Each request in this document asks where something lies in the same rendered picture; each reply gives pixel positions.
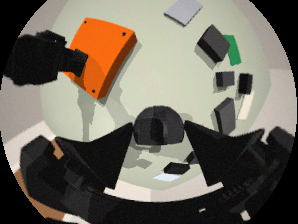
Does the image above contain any green flat panel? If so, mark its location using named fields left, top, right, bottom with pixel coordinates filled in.
left=223, top=34, right=242, bottom=65

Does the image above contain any dark grey switch panel with green rocker switches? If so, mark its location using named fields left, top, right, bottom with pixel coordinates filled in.
left=133, top=105, right=185, bottom=147

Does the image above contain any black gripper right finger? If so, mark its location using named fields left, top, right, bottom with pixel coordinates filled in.
left=185, top=120, right=265, bottom=186

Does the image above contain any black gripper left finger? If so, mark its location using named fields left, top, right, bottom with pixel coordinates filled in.
left=55, top=121, right=133, bottom=189

